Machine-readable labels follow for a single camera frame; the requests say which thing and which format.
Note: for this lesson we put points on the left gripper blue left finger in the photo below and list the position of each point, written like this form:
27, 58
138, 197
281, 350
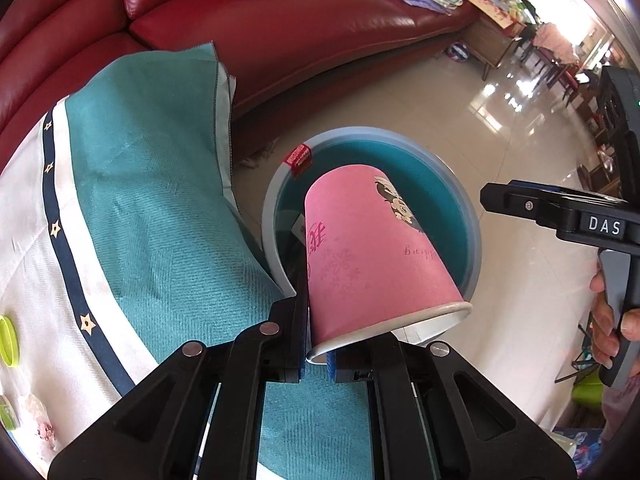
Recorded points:
301, 327

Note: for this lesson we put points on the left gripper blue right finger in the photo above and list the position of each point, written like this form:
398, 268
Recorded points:
335, 365

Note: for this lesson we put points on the pink paper cup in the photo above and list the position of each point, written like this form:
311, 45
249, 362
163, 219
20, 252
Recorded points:
372, 269

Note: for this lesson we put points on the clear plastic bag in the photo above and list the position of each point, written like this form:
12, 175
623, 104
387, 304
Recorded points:
41, 423

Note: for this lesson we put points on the clear plastic water bottle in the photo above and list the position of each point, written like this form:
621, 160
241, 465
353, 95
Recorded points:
9, 419

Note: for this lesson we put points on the teal plastic trash bucket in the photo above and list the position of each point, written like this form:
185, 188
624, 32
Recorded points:
430, 189

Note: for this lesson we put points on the person right hand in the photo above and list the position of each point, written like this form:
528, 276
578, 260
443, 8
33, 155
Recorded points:
605, 344

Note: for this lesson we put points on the red sticker on bucket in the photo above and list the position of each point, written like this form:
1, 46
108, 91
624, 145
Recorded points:
298, 160

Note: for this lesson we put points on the white teal star tablecloth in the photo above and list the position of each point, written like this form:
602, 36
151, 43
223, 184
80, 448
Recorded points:
121, 239

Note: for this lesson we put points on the wooden side table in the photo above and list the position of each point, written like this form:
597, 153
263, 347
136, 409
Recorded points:
492, 35

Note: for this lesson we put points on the lime green bottle cap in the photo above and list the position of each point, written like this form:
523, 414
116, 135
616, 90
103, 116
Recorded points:
9, 349

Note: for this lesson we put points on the dark red leather sofa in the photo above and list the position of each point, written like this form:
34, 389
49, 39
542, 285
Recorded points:
288, 57

